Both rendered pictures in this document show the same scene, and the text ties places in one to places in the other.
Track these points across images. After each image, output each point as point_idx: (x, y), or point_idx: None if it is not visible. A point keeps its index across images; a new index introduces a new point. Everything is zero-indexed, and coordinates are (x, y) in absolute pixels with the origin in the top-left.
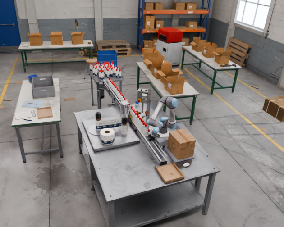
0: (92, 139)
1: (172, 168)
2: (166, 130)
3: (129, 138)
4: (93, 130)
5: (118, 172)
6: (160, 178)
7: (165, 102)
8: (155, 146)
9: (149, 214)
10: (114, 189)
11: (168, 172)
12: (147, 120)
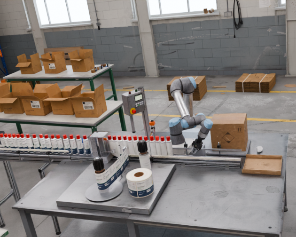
0: (122, 203)
1: (255, 161)
2: (183, 137)
3: (159, 170)
4: (100, 196)
5: (223, 205)
6: (267, 175)
7: (182, 87)
8: (203, 156)
9: None
10: (258, 220)
11: (260, 165)
12: (183, 121)
